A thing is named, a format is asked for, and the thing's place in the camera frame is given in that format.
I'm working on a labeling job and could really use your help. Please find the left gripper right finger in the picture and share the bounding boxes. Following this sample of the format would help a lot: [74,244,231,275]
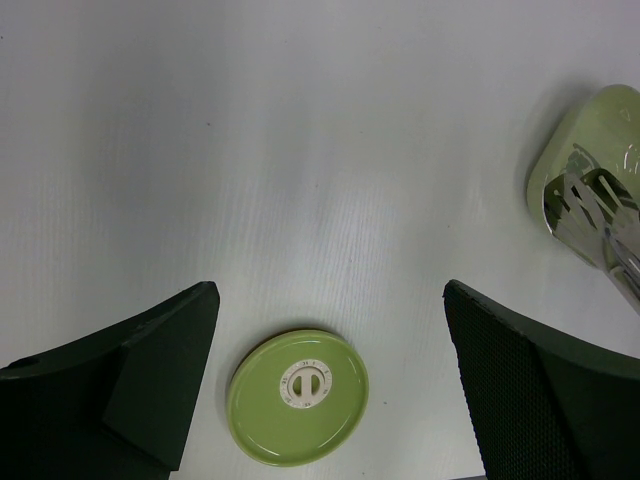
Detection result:
[443,280,639,479]

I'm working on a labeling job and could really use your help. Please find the green round lid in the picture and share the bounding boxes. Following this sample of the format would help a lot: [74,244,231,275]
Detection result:
[225,329,369,467]

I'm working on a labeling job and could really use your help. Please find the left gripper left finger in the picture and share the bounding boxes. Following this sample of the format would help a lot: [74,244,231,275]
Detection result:
[1,281,220,479]

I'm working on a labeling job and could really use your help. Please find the metal tongs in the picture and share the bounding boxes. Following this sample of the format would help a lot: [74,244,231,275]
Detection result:
[542,168,639,311]

